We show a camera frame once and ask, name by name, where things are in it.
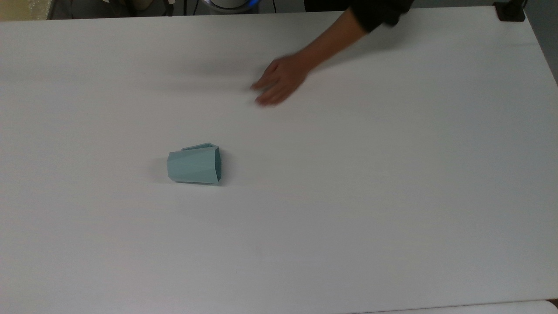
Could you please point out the beige board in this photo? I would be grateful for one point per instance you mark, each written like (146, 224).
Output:
(24, 9)

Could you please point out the black table clamp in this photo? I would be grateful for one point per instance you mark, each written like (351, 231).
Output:
(510, 11)

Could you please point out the light teal faceted cup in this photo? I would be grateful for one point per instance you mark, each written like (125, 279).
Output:
(194, 166)

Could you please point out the person's bare hand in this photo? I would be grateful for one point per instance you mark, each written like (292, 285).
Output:
(281, 80)

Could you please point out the forearm with black sleeve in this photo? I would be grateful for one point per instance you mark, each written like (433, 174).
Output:
(344, 32)

